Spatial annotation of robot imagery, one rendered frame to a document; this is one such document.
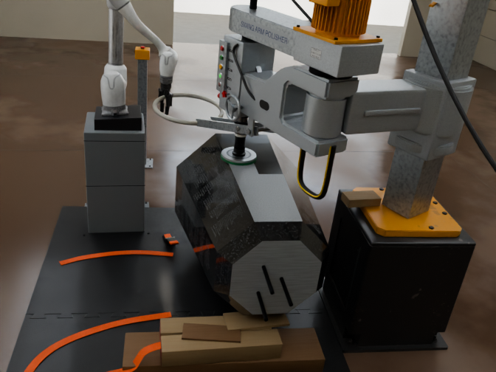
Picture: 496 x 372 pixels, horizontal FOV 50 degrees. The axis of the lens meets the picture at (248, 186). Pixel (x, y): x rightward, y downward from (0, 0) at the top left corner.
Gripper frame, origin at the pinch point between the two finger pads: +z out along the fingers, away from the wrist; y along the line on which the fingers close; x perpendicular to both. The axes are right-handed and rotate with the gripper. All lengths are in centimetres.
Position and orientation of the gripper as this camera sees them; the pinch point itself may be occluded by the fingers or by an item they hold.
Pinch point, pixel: (164, 109)
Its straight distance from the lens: 386.1
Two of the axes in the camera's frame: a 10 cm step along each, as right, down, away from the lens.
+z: -1.4, 8.4, 5.2
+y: 7.5, 4.3, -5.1
